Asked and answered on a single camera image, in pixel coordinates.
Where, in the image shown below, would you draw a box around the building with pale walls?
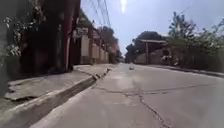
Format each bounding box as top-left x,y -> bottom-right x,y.
73,25 -> 122,66

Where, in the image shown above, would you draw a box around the shelter with flat roof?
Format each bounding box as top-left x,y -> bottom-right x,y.
133,38 -> 174,66

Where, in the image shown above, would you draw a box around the trees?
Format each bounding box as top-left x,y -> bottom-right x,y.
166,11 -> 224,73
124,30 -> 168,64

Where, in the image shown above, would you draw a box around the grey concrete road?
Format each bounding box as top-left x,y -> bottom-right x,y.
29,62 -> 224,128

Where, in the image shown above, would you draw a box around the grey concrete sidewalk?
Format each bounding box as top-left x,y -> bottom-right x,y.
3,63 -> 114,103

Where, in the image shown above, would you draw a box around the concrete kerb with gutter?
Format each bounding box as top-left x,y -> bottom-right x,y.
0,68 -> 111,128

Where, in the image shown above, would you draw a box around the concrete roadside strip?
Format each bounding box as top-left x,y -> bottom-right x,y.
136,63 -> 224,79

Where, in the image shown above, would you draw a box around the leafy bush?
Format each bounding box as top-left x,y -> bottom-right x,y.
0,0 -> 44,98

